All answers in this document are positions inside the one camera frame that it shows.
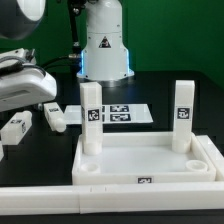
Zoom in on white front fence bar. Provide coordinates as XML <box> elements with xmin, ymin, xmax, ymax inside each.
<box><xmin>0</xmin><ymin>182</ymin><xmax>224</xmax><ymax>215</ymax></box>

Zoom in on white block left edge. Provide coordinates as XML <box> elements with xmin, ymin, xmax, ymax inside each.
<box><xmin>0</xmin><ymin>141</ymin><xmax>4</xmax><ymax>161</ymax></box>

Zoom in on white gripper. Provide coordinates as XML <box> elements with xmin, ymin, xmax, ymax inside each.
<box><xmin>0</xmin><ymin>48</ymin><xmax>57</xmax><ymax>112</ymax></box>

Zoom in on white right fence bar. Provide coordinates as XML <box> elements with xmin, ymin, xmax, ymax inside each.
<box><xmin>197</xmin><ymin>135</ymin><xmax>224</xmax><ymax>182</ymax></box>

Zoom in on white fence bar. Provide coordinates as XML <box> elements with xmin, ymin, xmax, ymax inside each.
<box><xmin>0</xmin><ymin>182</ymin><xmax>224</xmax><ymax>215</ymax></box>
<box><xmin>197</xmin><ymin>135</ymin><xmax>224</xmax><ymax>182</ymax></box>

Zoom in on white desk top tray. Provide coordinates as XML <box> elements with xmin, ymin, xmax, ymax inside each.
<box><xmin>72</xmin><ymin>132</ymin><xmax>217</xmax><ymax>185</ymax></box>

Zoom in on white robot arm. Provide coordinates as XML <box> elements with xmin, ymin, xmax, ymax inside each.
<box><xmin>0</xmin><ymin>0</ymin><xmax>134</xmax><ymax>112</ymax></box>

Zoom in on white marker sheet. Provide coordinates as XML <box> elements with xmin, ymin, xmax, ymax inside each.
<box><xmin>64</xmin><ymin>104</ymin><xmax>153</xmax><ymax>125</ymax></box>

